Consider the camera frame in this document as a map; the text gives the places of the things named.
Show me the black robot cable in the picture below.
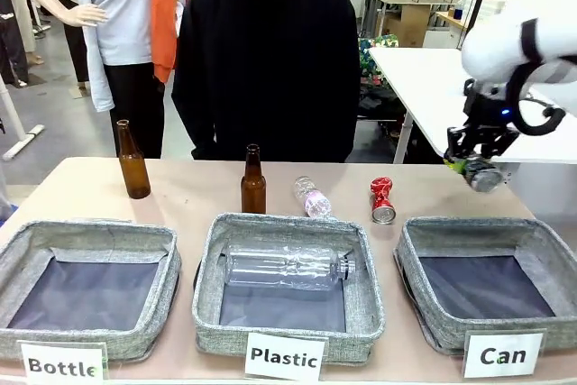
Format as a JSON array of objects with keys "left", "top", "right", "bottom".
[{"left": 505, "top": 60, "right": 566, "bottom": 137}]

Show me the crushed silver can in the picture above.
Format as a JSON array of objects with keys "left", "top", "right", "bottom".
[{"left": 463, "top": 154, "right": 505, "bottom": 194}]

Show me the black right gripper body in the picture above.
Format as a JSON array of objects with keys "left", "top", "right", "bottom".
[{"left": 462, "top": 78, "right": 517, "bottom": 142}]

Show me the small crushed plastic bottle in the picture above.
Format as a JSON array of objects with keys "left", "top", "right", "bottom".
[{"left": 294, "top": 175, "right": 334, "bottom": 218}]

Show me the large clear plastic bottle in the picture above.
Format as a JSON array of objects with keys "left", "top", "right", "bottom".
[{"left": 222, "top": 243, "right": 357, "bottom": 292}]

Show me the brown glass bottle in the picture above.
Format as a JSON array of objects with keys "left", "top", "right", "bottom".
[
  {"left": 240, "top": 143, "right": 268, "bottom": 215},
  {"left": 116, "top": 119, "right": 151, "bottom": 200}
]

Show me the grey fabric basket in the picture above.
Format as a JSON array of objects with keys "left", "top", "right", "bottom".
[
  {"left": 393, "top": 215, "right": 577, "bottom": 356},
  {"left": 0, "top": 219, "right": 182, "bottom": 362},
  {"left": 191, "top": 212, "right": 387, "bottom": 364}
]

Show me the white side table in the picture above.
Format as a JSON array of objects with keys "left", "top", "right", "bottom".
[{"left": 368, "top": 46, "right": 577, "bottom": 165}]

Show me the cardboard box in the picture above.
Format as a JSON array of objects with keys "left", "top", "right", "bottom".
[{"left": 383, "top": 4, "right": 441, "bottom": 49}]

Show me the white Bottle label sign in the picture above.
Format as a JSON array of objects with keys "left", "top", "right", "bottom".
[{"left": 19, "top": 340, "right": 105, "bottom": 385}]

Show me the white Can label sign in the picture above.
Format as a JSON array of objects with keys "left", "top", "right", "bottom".
[{"left": 463, "top": 332, "right": 545, "bottom": 380}]

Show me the white Plastic label sign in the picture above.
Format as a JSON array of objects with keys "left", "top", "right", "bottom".
[{"left": 244, "top": 332, "right": 326, "bottom": 382}]

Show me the mannequin with white shirt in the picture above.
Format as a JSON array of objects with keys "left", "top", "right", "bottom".
[{"left": 17, "top": 0, "right": 166, "bottom": 160}]

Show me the crushed red can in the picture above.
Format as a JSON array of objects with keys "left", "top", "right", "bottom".
[{"left": 370, "top": 177, "right": 398, "bottom": 225}]

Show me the colourful floral fabric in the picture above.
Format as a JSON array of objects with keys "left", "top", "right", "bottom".
[{"left": 358, "top": 34, "right": 400, "bottom": 88}]

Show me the white table leg base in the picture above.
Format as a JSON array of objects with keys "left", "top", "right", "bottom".
[{"left": 0, "top": 73, "right": 46, "bottom": 162}]

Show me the person in black sweater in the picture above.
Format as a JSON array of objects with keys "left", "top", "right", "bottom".
[{"left": 170, "top": 0, "right": 362, "bottom": 164}]

